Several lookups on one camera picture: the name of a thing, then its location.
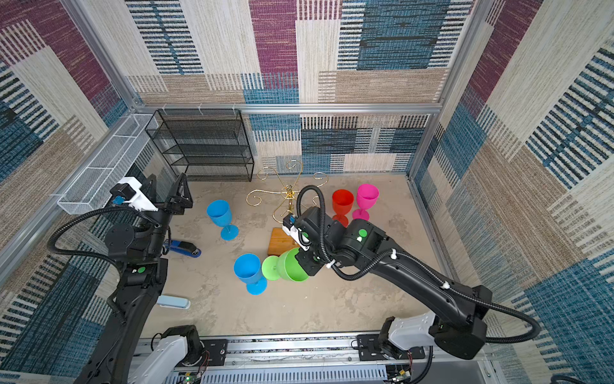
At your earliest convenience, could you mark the green plastic wine glass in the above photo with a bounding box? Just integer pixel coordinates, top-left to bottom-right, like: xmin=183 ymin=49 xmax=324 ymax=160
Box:
xmin=262 ymin=247 xmax=310 ymax=283

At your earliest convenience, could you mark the blue plastic wine glass front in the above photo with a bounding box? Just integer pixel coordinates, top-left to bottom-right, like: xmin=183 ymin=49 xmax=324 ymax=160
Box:
xmin=206 ymin=200 xmax=239 ymax=241

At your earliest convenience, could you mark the blue plastic wine glass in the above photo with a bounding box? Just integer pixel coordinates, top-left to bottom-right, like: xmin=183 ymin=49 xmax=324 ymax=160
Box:
xmin=233 ymin=254 xmax=267 ymax=296
xmin=206 ymin=200 xmax=239 ymax=241

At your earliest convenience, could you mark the red plastic wine glass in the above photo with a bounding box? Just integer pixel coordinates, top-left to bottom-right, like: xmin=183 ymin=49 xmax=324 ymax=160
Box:
xmin=332 ymin=189 xmax=354 ymax=227

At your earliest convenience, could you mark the magenta plastic wine glass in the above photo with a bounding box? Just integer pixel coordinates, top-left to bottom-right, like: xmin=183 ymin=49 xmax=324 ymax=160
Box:
xmin=353 ymin=184 xmax=380 ymax=221

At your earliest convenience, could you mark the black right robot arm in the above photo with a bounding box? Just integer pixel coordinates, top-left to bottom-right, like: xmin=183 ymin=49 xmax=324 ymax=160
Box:
xmin=282 ymin=207 xmax=492 ymax=360

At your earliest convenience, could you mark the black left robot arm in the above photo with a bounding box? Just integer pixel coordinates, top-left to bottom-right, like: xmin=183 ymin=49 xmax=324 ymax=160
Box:
xmin=76 ymin=174 xmax=193 ymax=383

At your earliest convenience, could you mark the wooden rack base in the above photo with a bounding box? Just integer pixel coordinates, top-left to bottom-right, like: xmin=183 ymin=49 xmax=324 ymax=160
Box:
xmin=267 ymin=227 xmax=299 ymax=256

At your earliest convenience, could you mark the black mesh shelf rack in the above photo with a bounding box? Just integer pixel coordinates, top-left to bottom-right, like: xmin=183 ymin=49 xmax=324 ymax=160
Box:
xmin=146 ymin=109 xmax=254 ymax=182

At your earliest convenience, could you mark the light blue flat case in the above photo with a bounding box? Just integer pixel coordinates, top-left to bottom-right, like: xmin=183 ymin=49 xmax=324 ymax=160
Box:
xmin=157 ymin=295 xmax=191 ymax=310

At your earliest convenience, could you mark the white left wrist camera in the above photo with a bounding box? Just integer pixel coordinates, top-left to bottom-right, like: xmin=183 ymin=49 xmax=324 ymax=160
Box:
xmin=110 ymin=177 xmax=158 ymax=212

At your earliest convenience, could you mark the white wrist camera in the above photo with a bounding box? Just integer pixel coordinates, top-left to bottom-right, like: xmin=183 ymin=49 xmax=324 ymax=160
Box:
xmin=282 ymin=214 xmax=310 ymax=251
xmin=110 ymin=177 xmax=158 ymax=212

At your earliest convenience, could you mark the black corrugated right cable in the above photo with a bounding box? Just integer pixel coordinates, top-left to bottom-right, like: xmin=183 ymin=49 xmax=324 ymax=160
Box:
xmin=296 ymin=184 xmax=541 ymax=344

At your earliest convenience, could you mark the black corrugated cable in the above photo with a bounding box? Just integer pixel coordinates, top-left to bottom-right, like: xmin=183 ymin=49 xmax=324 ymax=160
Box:
xmin=296 ymin=184 xmax=541 ymax=344
xmin=46 ymin=205 xmax=159 ymax=270

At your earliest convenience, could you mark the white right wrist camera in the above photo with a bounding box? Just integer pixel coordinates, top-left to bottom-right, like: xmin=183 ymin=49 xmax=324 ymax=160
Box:
xmin=282 ymin=214 xmax=310 ymax=251

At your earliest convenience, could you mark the white wire mesh basket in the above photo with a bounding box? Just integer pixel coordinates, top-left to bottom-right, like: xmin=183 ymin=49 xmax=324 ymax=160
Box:
xmin=58 ymin=114 xmax=151 ymax=215

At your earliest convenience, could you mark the gold wire glass rack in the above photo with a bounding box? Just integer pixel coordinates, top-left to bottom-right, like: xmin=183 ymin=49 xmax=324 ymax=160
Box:
xmin=246 ymin=158 xmax=304 ymax=223

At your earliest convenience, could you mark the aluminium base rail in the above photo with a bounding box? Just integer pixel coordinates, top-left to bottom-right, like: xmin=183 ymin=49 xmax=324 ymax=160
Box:
xmin=163 ymin=331 xmax=503 ymax=383

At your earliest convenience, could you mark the black corrugated left cable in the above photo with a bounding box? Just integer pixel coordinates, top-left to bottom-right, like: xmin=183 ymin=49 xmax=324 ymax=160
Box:
xmin=46 ymin=205 xmax=159 ymax=270

